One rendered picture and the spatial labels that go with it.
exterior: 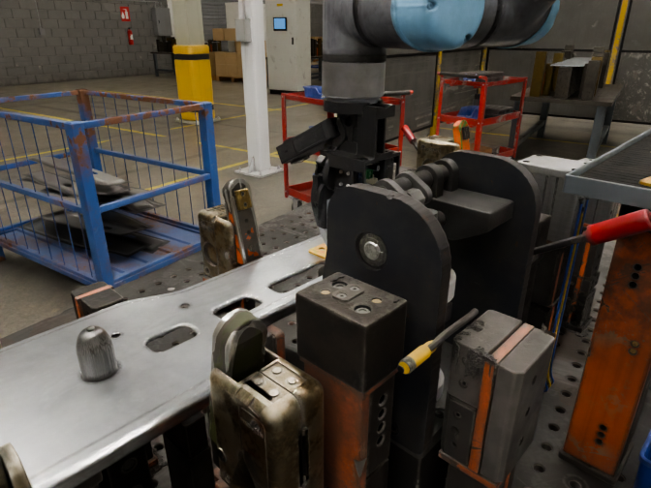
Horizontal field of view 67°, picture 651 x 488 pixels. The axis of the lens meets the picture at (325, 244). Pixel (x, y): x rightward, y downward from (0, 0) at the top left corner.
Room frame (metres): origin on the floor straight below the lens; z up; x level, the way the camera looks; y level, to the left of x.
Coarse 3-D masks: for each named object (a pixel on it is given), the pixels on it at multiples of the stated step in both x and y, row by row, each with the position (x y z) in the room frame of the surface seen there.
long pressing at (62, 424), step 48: (192, 288) 0.56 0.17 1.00; (240, 288) 0.55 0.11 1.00; (48, 336) 0.44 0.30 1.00; (144, 336) 0.44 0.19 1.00; (0, 384) 0.36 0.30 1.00; (48, 384) 0.36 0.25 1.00; (96, 384) 0.36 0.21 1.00; (144, 384) 0.36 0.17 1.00; (192, 384) 0.36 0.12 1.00; (0, 432) 0.31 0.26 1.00; (48, 432) 0.31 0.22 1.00; (96, 432) 0.31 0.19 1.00; (144, 432) 0.31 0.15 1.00; (48, 480) 0.26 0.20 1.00
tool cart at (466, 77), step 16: (448, 80) 4.55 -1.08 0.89; (464, 80) 4.53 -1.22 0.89; (480, 80) 4.54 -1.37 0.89; (496, 80) 4.65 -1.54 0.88; (512, 80) 4.63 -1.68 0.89; (480, 96) 4.30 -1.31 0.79; (448, 112) 4.69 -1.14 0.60; (464, 112) 4.61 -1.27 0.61; (480, 112) 4.29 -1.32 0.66; (496, 112) 4.63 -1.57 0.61; (512, 112) 4.83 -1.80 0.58; (480, 128) 4.29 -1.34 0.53; (480, 144) 4.89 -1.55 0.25
